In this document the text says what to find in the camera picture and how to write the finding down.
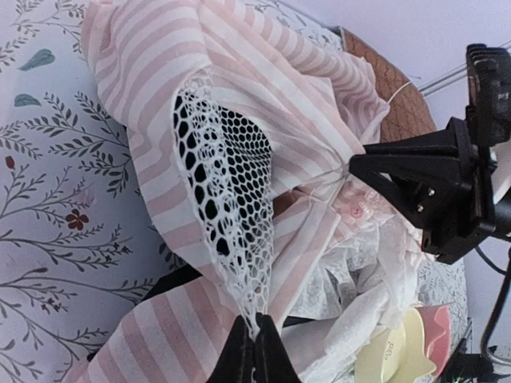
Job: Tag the pink pet bowl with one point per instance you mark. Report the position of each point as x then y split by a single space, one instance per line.
437 331

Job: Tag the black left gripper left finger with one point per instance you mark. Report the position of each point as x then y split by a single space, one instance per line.
236 363

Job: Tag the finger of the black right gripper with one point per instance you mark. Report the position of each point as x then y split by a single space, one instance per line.
444 142
434 195

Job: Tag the pink striped pet tent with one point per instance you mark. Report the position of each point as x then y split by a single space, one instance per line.
241 131

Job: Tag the cream pet bowl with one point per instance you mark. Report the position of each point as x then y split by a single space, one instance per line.
396 355

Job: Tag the right aluminium frame post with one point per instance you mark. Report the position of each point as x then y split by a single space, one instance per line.
444 81

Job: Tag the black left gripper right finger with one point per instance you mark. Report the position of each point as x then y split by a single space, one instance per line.
272 364

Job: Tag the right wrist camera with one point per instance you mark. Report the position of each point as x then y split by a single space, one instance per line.
488 112

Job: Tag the white tent pole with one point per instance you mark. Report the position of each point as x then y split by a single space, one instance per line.
402 87

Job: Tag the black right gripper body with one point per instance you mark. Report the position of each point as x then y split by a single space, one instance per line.
489 209

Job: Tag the brown woven mat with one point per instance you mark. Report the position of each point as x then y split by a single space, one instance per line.
409 113

